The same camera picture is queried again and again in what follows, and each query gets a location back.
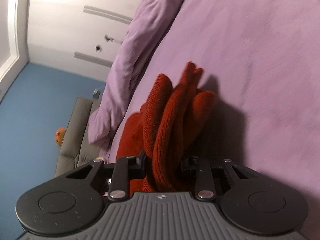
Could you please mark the purple rolled duvet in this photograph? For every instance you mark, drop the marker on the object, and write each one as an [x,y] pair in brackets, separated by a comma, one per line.
[151,20]

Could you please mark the white wardrobe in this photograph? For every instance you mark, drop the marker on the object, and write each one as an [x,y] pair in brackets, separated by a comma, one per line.
[77,36]

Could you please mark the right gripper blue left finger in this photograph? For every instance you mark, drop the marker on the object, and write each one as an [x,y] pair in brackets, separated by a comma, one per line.
[138,166]

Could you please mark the purple bed sheet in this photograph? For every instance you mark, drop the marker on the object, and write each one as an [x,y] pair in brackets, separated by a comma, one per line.
[261,59]

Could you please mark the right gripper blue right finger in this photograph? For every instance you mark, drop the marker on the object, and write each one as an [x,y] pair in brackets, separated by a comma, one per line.
[189,166]

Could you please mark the grey upholstered headboard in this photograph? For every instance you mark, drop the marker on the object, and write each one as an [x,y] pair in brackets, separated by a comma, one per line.
[75,150]

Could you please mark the red knit sweater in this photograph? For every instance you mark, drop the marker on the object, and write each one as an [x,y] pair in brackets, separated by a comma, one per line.
[164,128]

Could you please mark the orange plush toy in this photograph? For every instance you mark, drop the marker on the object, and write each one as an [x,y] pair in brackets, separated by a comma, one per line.
[59,136]

